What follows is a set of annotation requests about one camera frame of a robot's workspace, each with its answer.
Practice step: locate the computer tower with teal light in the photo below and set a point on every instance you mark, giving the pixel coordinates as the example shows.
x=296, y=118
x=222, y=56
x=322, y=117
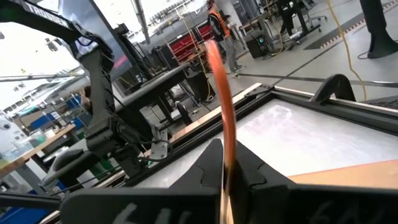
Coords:
x=256, y=46

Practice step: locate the grey office chair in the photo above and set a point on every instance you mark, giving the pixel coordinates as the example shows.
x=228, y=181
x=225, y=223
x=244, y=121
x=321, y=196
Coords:
x=71, y=161

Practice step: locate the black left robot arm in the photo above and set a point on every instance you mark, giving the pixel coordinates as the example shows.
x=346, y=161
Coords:
x=101, y=93

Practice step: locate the black arched frame clip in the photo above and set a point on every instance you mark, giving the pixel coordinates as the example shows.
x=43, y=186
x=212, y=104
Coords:
x=342, y=82

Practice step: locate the large dark monitor panel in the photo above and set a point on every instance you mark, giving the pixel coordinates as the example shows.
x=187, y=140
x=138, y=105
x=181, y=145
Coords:
x=93, y=18

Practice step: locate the person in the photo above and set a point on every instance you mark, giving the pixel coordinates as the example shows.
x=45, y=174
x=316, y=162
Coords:
x=222, y=28
x=88, y=99

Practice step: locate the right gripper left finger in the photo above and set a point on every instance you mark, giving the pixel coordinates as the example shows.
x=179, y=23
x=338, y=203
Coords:
x=208, y=171

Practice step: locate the grey desk top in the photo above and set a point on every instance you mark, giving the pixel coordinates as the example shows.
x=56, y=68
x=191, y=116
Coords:
x=149, y=90

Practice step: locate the red tool cabinet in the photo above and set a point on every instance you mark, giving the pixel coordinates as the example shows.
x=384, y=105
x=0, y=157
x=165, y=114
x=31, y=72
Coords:
x=186, y=43

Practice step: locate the wooden workbench top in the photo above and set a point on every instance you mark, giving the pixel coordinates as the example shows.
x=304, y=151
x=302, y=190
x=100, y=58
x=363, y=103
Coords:
x=37, y=146

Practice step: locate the blue storage bin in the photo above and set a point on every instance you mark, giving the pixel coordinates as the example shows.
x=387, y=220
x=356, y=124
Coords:
x=43, y=122

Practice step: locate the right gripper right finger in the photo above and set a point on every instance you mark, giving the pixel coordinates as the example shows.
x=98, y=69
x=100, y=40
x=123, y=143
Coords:
x=248, y=174

